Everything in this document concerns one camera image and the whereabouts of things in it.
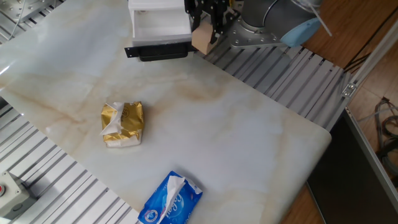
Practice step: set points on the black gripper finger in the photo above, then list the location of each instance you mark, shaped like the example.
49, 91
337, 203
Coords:
219, 12
196, 12

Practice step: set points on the light wooden cube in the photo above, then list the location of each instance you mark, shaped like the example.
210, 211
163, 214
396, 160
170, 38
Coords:
202, 39

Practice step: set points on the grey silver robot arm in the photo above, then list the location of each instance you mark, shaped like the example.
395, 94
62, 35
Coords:
264, 15

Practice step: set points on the gold tissue pack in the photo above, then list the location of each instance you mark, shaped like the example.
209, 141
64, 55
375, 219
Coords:
127, 121

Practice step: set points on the perforated metal plate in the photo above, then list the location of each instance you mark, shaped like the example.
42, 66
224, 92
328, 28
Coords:
18, 7

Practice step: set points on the blue tissue pack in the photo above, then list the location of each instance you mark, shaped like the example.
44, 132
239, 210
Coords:
177, 202

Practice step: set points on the black side panel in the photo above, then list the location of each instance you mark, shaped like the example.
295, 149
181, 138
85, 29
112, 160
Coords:
342, 180

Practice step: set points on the grey emergency stop box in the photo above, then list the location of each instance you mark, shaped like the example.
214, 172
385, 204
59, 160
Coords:
12, 196

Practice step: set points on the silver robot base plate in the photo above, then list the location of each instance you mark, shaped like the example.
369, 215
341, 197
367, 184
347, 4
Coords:
245, 35

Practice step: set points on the aluminium bar with corner bracket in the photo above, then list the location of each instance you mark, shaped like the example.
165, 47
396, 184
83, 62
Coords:
373, 59

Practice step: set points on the aluminium frame bar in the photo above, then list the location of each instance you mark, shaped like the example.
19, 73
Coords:
373, 155

